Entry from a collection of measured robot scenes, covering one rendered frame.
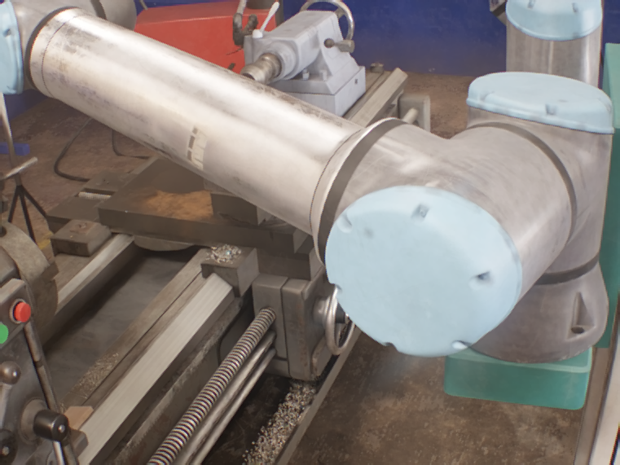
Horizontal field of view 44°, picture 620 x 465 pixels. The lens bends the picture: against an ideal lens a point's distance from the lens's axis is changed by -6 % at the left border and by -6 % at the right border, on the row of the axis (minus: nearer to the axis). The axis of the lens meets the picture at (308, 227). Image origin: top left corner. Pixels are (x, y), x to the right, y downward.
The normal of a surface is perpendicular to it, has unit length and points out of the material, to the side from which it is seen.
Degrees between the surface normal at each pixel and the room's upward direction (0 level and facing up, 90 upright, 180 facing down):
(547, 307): 70
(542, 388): 90
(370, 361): 0
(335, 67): 66
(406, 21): 90
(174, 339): 36
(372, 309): 91
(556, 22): 86
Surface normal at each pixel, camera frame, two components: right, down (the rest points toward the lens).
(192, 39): -0.02, 0.48
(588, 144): 0.35, 0.40
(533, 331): -0.18, 0.16
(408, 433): -0.07, -0.87
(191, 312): 0.49, -0.64
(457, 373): -0.31, 0.48
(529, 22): -0.72, 0.30
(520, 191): 0.50, -0.45
